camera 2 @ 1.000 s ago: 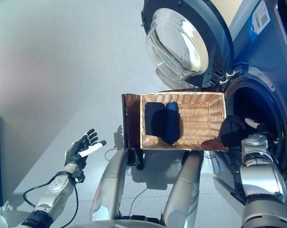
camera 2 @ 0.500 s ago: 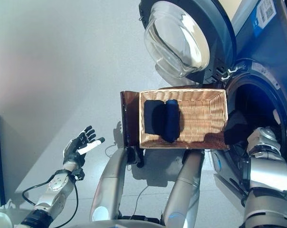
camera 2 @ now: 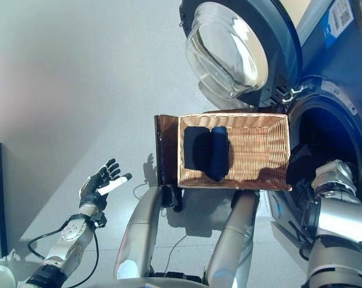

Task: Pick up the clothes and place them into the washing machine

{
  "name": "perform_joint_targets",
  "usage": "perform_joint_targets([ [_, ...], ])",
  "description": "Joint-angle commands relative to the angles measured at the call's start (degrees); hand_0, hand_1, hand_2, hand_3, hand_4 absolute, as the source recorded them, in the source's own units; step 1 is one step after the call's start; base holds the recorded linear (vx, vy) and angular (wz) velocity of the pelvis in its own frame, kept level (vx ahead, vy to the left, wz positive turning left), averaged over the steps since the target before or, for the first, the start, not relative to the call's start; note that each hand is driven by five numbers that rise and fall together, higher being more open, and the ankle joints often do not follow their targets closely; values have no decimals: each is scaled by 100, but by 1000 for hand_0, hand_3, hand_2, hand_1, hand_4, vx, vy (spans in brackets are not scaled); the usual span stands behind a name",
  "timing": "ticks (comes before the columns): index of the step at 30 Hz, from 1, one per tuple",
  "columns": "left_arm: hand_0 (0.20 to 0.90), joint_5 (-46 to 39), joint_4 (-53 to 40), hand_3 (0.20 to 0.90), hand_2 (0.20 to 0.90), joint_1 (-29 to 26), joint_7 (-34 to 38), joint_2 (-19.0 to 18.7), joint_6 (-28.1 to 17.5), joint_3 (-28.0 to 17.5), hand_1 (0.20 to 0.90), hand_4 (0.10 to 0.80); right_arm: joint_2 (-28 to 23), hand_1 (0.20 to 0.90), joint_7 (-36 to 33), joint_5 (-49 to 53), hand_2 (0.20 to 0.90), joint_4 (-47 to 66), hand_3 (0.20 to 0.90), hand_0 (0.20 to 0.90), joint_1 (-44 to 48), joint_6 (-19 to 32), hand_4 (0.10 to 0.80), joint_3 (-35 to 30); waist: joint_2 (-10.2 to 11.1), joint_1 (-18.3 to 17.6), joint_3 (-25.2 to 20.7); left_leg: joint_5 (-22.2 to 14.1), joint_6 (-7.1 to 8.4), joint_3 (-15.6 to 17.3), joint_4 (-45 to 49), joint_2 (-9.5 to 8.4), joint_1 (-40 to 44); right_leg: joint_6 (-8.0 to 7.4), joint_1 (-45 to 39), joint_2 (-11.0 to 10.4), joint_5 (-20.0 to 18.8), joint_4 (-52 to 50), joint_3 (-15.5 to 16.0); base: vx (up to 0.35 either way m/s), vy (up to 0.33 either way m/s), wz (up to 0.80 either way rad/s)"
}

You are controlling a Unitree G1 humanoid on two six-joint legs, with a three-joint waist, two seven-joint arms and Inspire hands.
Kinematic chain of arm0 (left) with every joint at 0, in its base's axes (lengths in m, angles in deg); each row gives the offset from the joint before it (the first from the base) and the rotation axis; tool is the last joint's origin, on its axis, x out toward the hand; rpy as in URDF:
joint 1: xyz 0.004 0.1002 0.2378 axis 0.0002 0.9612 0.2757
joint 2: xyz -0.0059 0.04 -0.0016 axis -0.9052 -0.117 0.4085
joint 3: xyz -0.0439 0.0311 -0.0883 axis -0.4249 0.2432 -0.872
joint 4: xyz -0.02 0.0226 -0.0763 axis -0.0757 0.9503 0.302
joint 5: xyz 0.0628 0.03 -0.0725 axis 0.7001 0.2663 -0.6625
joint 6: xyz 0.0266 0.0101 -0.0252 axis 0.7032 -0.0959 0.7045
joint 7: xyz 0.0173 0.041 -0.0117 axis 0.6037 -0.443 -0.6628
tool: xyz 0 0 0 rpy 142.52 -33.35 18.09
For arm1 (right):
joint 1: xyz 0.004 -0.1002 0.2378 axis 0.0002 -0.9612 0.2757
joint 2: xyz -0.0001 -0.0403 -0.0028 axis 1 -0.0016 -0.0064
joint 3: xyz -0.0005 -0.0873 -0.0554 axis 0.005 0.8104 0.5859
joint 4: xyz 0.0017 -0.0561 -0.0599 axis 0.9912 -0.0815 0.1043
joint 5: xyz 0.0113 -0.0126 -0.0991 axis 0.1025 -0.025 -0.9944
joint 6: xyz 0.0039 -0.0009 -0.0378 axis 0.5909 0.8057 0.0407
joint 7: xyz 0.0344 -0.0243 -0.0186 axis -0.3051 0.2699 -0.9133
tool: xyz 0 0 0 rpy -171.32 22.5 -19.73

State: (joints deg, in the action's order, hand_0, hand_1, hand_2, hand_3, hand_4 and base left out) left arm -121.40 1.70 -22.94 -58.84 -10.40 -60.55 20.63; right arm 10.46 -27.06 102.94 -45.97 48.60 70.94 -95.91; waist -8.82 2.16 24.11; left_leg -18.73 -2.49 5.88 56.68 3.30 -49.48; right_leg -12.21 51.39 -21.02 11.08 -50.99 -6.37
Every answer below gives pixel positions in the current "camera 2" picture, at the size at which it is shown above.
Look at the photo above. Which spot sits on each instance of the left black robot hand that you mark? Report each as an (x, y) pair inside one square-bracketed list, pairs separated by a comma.
[(92, 189)]

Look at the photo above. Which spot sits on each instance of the blue garment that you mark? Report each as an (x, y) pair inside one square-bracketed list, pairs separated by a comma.
[(219, 153)]

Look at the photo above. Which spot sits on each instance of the black garment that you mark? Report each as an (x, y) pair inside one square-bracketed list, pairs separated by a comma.
[(301, 162), (194, 150)]

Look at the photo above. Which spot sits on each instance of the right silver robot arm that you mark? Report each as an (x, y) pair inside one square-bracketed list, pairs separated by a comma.
[(340, 210)]

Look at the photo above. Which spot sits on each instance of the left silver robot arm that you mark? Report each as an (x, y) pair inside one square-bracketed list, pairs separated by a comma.
[(67, 240)]

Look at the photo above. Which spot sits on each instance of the round glass washing machine door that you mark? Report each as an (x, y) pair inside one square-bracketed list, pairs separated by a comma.
[(274, 39)]

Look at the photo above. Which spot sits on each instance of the grey front-load washing machine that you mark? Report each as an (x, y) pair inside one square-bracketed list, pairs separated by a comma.
[(334, 99)]

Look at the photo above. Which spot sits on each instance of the left silver robot leg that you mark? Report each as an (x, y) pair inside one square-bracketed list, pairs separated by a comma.
[(142, 225)]

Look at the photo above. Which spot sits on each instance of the silver robot leg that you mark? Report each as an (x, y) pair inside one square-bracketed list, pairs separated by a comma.
[(142, 225), (238, 228)]

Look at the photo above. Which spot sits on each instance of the glossy brown wooden stool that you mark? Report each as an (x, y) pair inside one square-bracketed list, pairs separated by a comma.
[(167, 150)]

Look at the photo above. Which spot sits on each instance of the black folded garment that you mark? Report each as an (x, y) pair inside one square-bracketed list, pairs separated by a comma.
[(194, 150)]

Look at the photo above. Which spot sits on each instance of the grey robot torso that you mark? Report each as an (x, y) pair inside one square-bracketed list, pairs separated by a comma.
[(154, 282)]

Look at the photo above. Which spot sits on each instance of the white rounded object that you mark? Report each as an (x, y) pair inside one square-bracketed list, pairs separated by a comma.
[(1, 277)]

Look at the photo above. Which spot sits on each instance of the right silver robot leg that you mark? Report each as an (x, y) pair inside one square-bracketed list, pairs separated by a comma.
[(238, 228)]

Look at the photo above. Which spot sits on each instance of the rectangular wicker laundry basket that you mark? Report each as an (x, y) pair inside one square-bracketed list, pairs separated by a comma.
[(253, 144)]

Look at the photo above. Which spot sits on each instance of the small blue round sticker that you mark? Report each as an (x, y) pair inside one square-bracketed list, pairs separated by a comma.
[(277, 207)]

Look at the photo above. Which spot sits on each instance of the white counter cabinet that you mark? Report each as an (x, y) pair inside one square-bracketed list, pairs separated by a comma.
[(299, 15)]

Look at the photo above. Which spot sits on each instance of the blue white energy label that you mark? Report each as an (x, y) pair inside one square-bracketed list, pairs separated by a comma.
[(338, 21)]

